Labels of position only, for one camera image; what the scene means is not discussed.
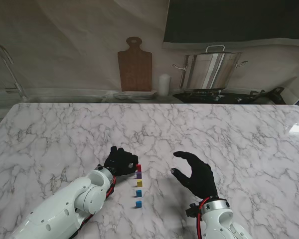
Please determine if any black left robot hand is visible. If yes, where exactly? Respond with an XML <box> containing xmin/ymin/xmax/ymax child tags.
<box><xmin>104</xmin><ymin>146</ymin><xmax>140</xmax><ymax>177</ymax></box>

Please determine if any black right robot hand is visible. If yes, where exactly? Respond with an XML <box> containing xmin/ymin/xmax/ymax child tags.
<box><xmin>170</xmin><ymin>151</ymin><xmax>218</xmax><ymax>200</ymax></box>

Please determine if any stack of white plates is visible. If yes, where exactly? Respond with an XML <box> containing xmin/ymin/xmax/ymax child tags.
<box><xmin>113</xmin><ymin>90</ymin><xmax>158</xmax><ymax>101</ymax></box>

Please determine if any black gas stove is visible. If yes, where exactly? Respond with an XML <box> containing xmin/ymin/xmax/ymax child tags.
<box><xmin>173</xmin><ymin>87</ymin><xmax>252</xmax><ymax>105</ymax></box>

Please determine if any steel sink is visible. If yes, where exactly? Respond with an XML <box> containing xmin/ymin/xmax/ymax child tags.
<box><xmin>0</xmin><ymin>88</ymin><xmax>108</xmax><ymax>103</ymax></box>

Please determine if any white candle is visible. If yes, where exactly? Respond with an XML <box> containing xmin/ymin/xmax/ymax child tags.
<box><xmin>158</xmin><ymin>73</ymin><xmax>171</xmax><ymax>97</ymax></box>

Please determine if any brown wooden cutting board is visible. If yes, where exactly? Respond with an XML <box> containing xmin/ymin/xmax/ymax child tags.
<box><xmin>117</xmin><ymin>36</ymin><xmax>153</xmax><ymax>92</ymax></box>

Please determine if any steel stockpot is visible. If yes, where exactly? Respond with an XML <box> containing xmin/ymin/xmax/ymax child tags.
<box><xmin>173</xmin><ymin>44</ymin><xmax>249</xmax><ymax>90</ymax></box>

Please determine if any dark range hood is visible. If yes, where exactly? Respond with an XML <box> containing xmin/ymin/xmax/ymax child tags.
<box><xmin>163</xmin><ymin>0</ymin><xmax>299</xmax><ymax>43</ymax></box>

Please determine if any red left arm cable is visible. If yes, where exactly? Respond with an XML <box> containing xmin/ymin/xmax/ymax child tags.
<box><xmin>76</xmin><ymin>174</ymin><xmax>116</xmax><ymax>232</ymax></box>

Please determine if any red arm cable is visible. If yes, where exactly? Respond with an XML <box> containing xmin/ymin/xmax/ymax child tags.
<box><xmin>196</xmin><ymin>196</ymin><xmax>211</xmax><ymax>239</ymax></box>
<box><xmin>76</xmin><ymin>174</ymin><xmax>116</xmax><ymax>232</ymax></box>

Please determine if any black right wrist camera bracket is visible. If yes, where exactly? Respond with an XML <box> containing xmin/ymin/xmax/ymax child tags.
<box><xmin>186</xmin><ymin>203</ymin><xmax>202</xmax><ymax>218</ymax></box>

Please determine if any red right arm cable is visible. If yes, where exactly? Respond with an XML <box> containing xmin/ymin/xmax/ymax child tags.
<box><xmin>196</xmin><ymin>196</ymin><xmax>211</xmax><ymax>239</ymax></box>

